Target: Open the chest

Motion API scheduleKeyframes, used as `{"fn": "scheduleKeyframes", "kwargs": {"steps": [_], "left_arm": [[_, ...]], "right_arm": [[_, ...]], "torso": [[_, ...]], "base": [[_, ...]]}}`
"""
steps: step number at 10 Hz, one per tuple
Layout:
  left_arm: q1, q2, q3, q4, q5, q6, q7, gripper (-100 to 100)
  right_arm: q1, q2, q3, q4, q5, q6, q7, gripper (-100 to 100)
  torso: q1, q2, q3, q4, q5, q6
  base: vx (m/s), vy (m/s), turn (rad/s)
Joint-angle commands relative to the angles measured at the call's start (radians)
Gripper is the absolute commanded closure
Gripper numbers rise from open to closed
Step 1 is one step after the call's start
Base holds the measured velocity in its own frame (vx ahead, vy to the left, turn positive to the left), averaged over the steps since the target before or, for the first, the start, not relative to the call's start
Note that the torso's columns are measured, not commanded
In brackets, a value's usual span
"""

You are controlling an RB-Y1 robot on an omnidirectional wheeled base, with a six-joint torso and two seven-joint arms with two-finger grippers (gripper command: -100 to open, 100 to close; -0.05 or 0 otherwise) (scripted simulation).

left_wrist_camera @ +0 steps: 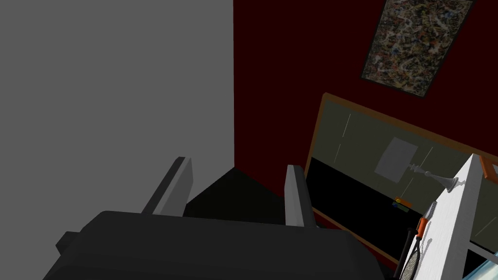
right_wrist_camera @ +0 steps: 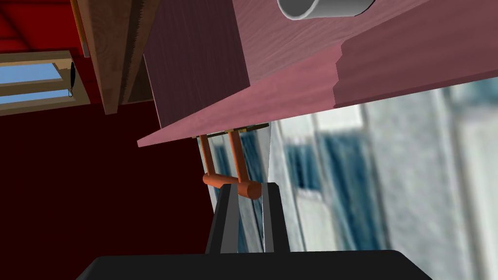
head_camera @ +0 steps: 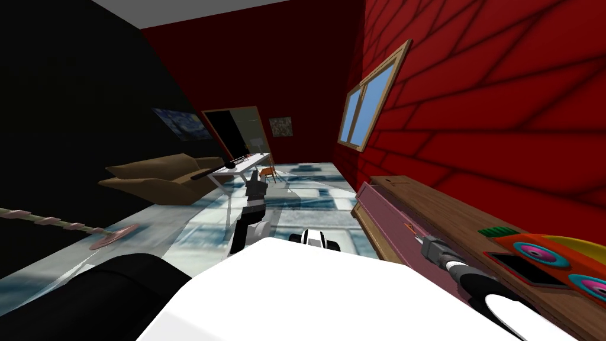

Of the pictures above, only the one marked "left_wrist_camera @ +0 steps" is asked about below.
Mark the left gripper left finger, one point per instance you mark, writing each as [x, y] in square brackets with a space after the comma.
[173, 190]

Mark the abstract speckled wall painting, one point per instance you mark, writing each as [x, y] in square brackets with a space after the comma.
[414, 44]

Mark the white table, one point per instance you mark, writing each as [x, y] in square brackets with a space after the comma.
[447, 233]

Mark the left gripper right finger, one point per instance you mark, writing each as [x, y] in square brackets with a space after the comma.
[296, 198]

